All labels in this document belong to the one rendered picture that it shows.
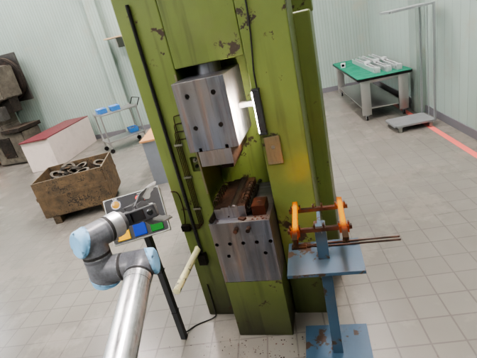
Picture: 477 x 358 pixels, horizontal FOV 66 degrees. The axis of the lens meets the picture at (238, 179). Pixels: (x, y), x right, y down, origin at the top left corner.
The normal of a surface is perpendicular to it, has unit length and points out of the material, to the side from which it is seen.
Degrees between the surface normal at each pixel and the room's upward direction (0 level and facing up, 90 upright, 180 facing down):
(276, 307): 90
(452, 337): 0
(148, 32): 90
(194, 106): 90
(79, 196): 90
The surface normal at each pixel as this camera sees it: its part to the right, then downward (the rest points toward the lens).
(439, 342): -0.22, -0.90
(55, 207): 0.17, 0.35
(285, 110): -0.20, 0.42
